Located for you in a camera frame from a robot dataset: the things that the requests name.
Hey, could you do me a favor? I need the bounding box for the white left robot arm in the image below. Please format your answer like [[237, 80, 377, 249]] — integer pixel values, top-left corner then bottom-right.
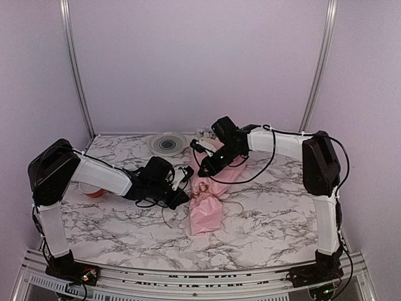
[[28, 139, 194, 279]]

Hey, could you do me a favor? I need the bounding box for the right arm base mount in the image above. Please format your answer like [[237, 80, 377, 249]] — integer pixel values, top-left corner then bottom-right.
[[286, 247, 344, 288]]

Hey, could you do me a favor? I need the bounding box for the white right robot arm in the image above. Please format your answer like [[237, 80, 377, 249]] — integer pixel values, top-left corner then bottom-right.
[[190, 116, 342, 281]]

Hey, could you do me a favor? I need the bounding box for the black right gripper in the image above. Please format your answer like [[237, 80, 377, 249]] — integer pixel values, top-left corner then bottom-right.
[[198, 143, 243, 177]]

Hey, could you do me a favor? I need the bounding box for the aluminium frame post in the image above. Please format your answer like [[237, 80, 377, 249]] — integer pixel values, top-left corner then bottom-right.
[[60, 0, 95, 139], [298, 0, 338, 132]]

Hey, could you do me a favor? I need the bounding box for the right aluminium frame post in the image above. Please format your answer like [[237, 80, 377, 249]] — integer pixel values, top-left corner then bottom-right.
[[298, 0, 338, 132]]

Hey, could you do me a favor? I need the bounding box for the white bowl with red outside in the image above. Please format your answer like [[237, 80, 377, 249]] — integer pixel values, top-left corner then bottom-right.
[[78, 182, 106, 198]]

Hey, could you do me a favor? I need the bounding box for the left aluminium frame post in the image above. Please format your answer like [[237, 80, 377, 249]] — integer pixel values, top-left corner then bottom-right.
[[60, 0, 95, 139]]

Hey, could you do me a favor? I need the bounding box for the beige raffia ribbon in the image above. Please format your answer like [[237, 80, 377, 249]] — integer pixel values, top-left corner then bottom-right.
[[161, 183, 244, 230]]

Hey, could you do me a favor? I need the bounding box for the striped grey ceramic plate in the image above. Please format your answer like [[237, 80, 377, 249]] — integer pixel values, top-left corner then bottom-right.
[[147, 132, 189, 157]]

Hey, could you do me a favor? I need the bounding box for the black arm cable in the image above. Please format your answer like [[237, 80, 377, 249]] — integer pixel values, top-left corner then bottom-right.
[[190, 124, 349, 189], [134, 166, 185, 209]]

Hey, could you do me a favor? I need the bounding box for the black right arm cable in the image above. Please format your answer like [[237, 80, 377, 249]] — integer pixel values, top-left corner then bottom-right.
[[190, 124, 349, 189]]

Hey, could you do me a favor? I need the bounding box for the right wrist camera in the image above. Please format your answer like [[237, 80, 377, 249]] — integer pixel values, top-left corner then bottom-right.
[[190, 139, 216, 157]]

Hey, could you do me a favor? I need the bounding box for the aluminium front rail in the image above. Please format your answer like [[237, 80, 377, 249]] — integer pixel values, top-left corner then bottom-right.
[[10, 250, 377, 300]]

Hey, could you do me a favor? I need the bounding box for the pink wrapping paper sheet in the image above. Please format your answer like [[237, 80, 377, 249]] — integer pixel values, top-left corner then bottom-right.
[[189, 152, 246, 236]]

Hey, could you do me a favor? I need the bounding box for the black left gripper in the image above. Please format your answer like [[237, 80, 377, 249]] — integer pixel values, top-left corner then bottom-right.
[[148, 181, 189, 210]]

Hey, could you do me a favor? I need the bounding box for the blue fake flower stem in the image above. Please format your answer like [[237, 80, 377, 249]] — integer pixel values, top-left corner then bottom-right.
[[195, 127, 217, 140]]

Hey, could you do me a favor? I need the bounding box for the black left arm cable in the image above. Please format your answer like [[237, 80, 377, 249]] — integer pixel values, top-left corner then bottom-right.
[[134, 166, 185, 209]]

